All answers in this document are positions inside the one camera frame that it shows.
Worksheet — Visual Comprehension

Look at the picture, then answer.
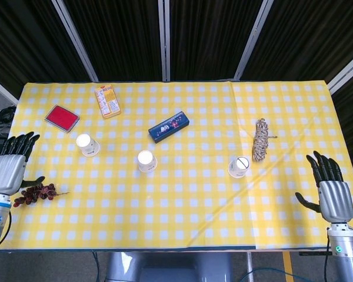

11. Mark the coiled rope bundle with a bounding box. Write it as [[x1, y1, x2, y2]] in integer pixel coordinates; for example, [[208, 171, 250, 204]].
[[251, 117, 278, 162]]

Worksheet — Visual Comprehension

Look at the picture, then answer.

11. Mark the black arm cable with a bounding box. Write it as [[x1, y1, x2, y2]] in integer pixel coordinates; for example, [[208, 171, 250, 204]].
[[0, 205, 12, 247], [323, 233, 330, 282]]

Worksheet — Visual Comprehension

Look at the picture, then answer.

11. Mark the yellow checkered tablecloth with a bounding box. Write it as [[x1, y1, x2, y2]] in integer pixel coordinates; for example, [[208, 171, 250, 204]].
[[0, 81, 353, 250]]

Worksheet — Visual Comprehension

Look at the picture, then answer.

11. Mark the white cup with black line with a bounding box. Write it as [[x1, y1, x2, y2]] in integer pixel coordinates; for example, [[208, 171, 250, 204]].
[[227, 156, 251, 179]]

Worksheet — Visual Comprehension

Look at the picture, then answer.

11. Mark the yellow snack box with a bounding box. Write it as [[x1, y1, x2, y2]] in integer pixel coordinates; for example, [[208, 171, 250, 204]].
[[94, 83, 122, 120]]

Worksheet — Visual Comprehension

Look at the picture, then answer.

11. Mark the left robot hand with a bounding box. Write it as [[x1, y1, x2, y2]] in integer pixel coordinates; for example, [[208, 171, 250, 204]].
[[0, 132, 46, 196]]

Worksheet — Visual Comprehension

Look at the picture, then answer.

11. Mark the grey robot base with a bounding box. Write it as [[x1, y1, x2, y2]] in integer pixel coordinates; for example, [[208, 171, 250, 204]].
[[105, 251, 233, 282]]

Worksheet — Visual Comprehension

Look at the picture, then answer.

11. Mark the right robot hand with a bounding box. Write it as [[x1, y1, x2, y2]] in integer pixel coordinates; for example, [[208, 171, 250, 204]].
[[295, 150, 353, 224]]

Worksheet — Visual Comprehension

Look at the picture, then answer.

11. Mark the black floor cable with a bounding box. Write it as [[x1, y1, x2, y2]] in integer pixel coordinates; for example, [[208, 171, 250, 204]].
[[92, 251, 101, 282]]

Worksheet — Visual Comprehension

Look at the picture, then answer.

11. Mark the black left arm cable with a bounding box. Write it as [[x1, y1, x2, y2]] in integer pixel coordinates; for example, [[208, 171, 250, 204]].
[[0, 205, 12, 247]]

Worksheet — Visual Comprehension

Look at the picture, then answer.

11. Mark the red stamp pad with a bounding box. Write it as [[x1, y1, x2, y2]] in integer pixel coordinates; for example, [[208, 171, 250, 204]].
[[44, 104, 81, 135]]

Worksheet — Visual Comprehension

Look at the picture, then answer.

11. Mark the white paper cup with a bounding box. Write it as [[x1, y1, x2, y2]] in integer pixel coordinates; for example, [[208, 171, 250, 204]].
[[137, 150, 158, 173], [76, 133, 101, 157]]

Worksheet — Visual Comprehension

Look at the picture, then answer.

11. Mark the dark red grape bunch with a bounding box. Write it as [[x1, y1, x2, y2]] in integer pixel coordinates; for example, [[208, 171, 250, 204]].
[[13, 183, 70, 208]]

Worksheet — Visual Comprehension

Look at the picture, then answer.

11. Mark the blue rectangular box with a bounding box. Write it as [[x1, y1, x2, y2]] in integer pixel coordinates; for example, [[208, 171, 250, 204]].
[[148, 110, 191, 144]]

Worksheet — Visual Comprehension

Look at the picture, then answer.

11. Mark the black cable bundle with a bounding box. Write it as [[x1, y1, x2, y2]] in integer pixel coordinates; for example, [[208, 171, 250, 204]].
[[0, 106, 17, 130]]

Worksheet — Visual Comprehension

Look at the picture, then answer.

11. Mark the blue floor cable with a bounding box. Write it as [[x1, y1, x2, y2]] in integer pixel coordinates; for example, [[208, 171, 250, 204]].
[[243, 266, 315, 282]]

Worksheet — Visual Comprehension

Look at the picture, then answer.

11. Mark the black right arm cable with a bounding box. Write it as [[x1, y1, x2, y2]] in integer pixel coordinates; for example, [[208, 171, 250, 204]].
[[323, 233, 330, 282]]

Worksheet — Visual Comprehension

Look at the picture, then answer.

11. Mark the white partition frame post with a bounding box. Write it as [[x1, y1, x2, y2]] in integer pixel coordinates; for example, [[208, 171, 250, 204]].
[[233, 0, 272, 81], [0, 72, 19, 106], [327, 49, 353, 95], [51, 0, 99, 82], [158, 0, 171, 82]]

